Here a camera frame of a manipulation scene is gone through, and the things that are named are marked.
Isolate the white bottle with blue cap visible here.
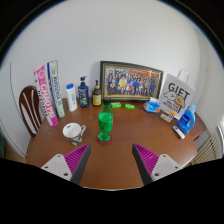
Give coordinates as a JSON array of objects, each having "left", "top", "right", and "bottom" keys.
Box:
[{"left": 65, "top": 82, "right": 78, "bottom": 113}]

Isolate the brown wooden chair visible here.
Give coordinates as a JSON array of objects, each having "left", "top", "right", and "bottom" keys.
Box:
[{"left": 18, "top": 85, "right": 44, "bottom": 137}]

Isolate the small beige packet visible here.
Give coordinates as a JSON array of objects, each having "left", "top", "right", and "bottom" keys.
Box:
[{"left": 159, "top": 113, "right": 171, "bottom": 124}]

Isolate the yellow dark pump bottle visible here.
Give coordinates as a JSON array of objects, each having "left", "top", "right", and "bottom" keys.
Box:
[{"left": 92, "top": 79, "right": 103, "bottom": 107}]

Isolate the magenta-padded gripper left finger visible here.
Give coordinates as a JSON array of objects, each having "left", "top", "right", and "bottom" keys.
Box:
[{"left": 40, "top": 143, "right": 92, "bottom": 185}]

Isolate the green plastic drink bottle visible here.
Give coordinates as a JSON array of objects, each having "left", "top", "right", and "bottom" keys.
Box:
[{"left": 97, "top": 98, "right": 115, "bottom": 142}]

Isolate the blue tissue pack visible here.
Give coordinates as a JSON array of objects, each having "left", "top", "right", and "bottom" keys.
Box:
[{"left": 143, "top": 97, "right": 162, "bottom": 114}]

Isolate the white paper gift bag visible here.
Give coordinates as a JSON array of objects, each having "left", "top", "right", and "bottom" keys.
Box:
[{"left": 158, "top": 68, "right": 196, "bottom": 120}]

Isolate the white green shuttlecock tube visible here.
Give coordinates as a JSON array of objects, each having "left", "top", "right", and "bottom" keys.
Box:
[{"left": 46, "top": 59, "right": 66, "bottom": 119}]

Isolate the white radiator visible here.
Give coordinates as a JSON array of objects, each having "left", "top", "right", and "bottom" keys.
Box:
[{"left": 190, "top": 133, "right": 224, "bottom": 166}]

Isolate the white patterned mug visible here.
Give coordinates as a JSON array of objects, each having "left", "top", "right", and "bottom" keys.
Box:
[{"left": 62, "top": 122, "right": 87, "bottom": 147}]

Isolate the blue detergent bottle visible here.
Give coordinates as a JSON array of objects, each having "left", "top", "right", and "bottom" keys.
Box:
[{"left": 177, "top": 102, "right": 198, "bottom": 135}]

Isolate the dark blue pump bottle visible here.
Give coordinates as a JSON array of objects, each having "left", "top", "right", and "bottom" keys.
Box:
[{"left": 77, "top": 75, "right": 90, "bottom": 109}]

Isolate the framed group photo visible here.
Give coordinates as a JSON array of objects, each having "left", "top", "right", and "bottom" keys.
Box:
[{"left": 99, "top": 60, "right": 165, "bottom": 102}]

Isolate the flat round red coaster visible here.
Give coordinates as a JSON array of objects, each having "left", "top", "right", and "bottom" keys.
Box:
[{"left": 96, "top": 133, "right": 113, "bottom": 146}]

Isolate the white remote control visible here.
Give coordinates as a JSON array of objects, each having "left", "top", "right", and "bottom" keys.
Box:
[{"left": 172, "top": 125, "right": 186, "bottom": 140}]

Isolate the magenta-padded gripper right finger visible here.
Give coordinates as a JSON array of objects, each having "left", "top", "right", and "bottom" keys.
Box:
[{"left": 131, "top": 143, "right": 184, "bottom": 185}]

